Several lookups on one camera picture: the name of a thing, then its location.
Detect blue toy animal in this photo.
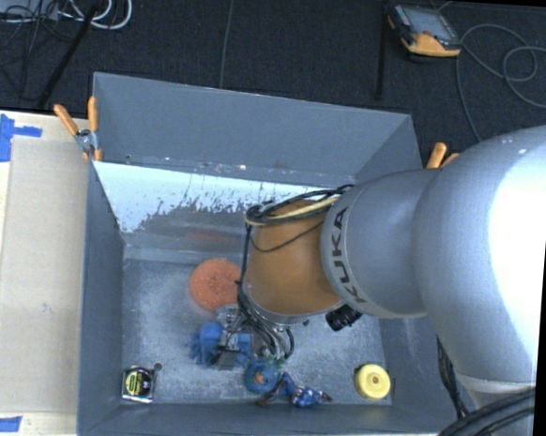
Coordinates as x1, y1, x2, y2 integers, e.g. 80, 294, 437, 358
184, 319, 257, 372

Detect orange round sponge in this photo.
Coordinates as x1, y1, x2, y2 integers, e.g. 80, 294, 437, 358
186, 255, 246, 315

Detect blue and red toy figure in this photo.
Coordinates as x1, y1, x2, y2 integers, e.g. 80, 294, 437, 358
256, 369, 336, 413

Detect yellow and black tape measure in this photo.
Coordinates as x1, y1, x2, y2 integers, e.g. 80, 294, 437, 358
119, 364, 159, 405

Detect yellow round disc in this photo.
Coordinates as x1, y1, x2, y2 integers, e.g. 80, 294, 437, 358
351, 361, 394, 402

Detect pale flat board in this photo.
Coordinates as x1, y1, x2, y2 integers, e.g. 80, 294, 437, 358
0, 136, 102, 422

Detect grey metal bin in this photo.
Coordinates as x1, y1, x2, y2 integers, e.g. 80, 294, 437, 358
63, 71, 482, 436

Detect black cylinder on white bracket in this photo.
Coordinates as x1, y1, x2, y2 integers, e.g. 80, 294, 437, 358
323, 302, 366, 335

